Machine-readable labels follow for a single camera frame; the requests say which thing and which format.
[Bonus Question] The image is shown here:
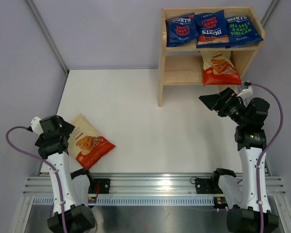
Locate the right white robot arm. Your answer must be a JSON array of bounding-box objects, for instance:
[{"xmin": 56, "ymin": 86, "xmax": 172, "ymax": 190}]
[{"xmin": 195, "ymin": 87, "xmax": 279, "ymax": 233}]

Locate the cream orange cassava chips bag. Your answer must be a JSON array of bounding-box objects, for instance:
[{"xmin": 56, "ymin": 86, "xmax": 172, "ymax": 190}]
[{"xmin": 200, "ymin": 50, "xmax": 242, "ymax": 85}]

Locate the wooden two-tier shelf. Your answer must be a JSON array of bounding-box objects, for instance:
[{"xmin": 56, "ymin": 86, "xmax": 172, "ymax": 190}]
[{"xmin": 158, "ymin": 6, "xmax": 265, "ymax": 107}]

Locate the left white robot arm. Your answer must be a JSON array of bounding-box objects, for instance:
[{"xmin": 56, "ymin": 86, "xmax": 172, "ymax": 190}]
[{"xmin": 31, "ymin": 116, "xmax": 96, "ymax": 233}]

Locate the blue Burts chilli bag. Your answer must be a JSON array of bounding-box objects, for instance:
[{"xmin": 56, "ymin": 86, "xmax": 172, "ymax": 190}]
[
  {"xmin": 194, "ymin": 10, "xmax": 229, "ymax": 48},
  {"xmin": 166, "ymin": 12, "xmax": 199, "ymax": 47}
]

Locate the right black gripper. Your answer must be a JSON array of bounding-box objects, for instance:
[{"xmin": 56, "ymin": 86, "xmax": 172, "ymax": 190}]
[{"xmin": 200, "ymin": 87, "xmax": 249, "ymax": 126}]

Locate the blue Burts sea salt bag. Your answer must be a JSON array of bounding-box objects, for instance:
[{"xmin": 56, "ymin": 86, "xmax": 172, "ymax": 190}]
[{"xmin": 226, "ymin": 16, "xmax": 263, "ymax": 49}]

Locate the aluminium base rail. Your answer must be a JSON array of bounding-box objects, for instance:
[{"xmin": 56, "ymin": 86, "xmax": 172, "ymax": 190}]
[{"xmin": 22, "ymin": 173, "xmax": 286, "ymax": 206}]

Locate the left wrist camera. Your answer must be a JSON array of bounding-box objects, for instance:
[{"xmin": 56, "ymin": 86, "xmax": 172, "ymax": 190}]
[{"xmin": 27, "ymin": 116, "xmax": 43, "ymax": 135}]

